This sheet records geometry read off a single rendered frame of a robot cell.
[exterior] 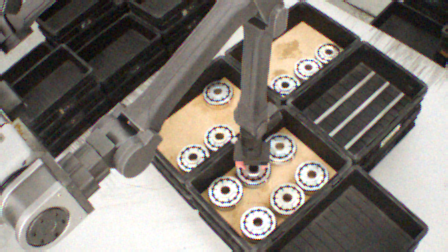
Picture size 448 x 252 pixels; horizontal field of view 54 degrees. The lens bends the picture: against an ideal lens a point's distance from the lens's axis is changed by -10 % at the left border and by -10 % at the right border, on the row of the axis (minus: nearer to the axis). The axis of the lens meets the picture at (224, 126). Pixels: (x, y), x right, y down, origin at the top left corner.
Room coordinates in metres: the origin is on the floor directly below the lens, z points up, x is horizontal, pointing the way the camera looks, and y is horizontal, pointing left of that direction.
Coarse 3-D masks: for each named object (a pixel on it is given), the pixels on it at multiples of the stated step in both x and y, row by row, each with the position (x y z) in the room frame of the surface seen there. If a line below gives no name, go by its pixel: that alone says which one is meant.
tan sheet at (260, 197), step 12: (288, 132) 0.83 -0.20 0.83; (300, 144) 0.78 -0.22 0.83; (300, 156) 0.74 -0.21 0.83; (312, 156) 0.73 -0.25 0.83; (276, 168) 0.72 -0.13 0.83; (288, 168) 0.71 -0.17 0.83; (276, 180) 0.67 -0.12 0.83; (288, 180) 0.67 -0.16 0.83; (204, 192) 0.69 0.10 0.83; (228, 192) 0.67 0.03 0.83; (252, 192) 0.65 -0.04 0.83; (264, 192) 0.64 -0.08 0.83; (252, 204) 0.61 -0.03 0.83; (264, 204) 0.60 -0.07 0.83; (228, 216) 0.59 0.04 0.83; (240, 216) 0.58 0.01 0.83; (276, 216) 0.56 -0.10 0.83
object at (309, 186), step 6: (306, 162) 0.70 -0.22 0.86; (312, 162) 0.69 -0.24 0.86; (318, 162) 0.69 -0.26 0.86; (300, 168) 0.68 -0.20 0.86; (306, 168) 0.68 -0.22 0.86; (318, 168) 0.67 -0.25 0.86; (324, 168) 0.66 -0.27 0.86; (300, 174) 0.66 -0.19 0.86; (324, 174) 0.64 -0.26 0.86; (300, 180) 0.64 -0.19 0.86; (318, 180) 0.63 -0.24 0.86; (324, 180) 0.62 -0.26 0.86; (300, 186) 0.62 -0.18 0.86; (306, 186) 0.62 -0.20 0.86; (312, 186) 0.61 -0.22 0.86; (318, 186) 0.61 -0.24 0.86
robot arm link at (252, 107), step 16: (272, 16) 0.67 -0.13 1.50; (256, 32) 0.68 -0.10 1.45; (272, 32) 0.66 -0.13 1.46; (256, 48) 0.68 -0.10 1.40; (256, 64) 0.68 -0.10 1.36; (256, 80) 0.68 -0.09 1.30; (240, 96) 0.71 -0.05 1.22; (256, 96) 0.68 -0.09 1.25; (240, 112) 0.71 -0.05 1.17; (256, 112) 0.68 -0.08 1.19
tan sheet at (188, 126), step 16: (224, 80) 1.10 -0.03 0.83; (176, 112) 1.01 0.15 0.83; (192, 112) 0.99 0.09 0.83; (208, 112) 0.98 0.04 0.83; (224, 112) 0.97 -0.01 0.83; (176, 128) 0.94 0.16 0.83; (192, 128) 0.93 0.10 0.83; (208, 128) 0.91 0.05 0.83; (160, 144) 0.89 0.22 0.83; (176, 144) 0.88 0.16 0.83; (176, 160) 0.82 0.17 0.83; (192, 160) 0.81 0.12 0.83
